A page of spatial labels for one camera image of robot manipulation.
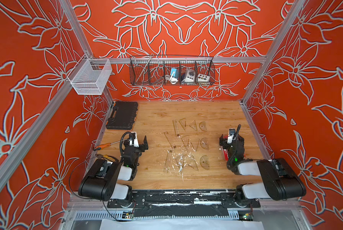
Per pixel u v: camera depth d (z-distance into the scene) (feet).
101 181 1.44
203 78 3.07
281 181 1.40
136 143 2.54
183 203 2.39
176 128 3.39
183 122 3.50
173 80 2.79
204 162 2.86
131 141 2.45
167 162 2.87
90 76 3.06
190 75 2.97
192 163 2.82
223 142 2.79
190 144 3.11
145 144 2.67
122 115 3.46
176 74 2.75
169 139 3.20
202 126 3.41
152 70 3.29
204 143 3.11
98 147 2.96
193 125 3.43
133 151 2.25
